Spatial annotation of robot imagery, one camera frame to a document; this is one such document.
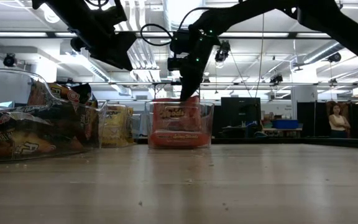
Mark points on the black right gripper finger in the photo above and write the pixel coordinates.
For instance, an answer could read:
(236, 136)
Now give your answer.
(190, 87)

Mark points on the red spicy noodle pack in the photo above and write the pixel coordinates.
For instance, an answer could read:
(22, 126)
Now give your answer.
(179, 138)
(179, 121)

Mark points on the black fire noodle pack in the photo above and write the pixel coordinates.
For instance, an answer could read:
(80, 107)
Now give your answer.
(26, 147)
(57, 93)
(87, 121)

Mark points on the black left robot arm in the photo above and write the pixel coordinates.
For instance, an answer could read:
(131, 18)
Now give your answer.
(73, 15)

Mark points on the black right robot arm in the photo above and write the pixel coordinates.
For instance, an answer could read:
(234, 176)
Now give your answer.
(337, 25)

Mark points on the black ceiling spotlight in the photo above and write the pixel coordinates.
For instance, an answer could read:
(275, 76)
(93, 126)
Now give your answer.
(277, 79)
(334, 57)
(9, 60)
(223, 53)

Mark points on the clear plastic bin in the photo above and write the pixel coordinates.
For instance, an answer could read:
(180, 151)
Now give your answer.
(11, 93)
(134, 137)
(211, 124)

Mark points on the black overhead beam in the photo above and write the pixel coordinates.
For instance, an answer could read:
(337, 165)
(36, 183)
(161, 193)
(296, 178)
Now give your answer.
(259, 35)

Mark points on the blue storage box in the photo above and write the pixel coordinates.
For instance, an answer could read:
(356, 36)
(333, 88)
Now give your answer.
(285, 124)

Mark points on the black partition panel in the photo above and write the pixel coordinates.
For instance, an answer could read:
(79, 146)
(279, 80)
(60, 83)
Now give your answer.
(306, 118)

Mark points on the person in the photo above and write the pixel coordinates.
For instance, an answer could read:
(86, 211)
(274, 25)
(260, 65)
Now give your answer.
(339, 123)

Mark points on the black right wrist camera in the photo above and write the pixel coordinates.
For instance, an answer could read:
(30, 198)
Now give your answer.
(179, 42)

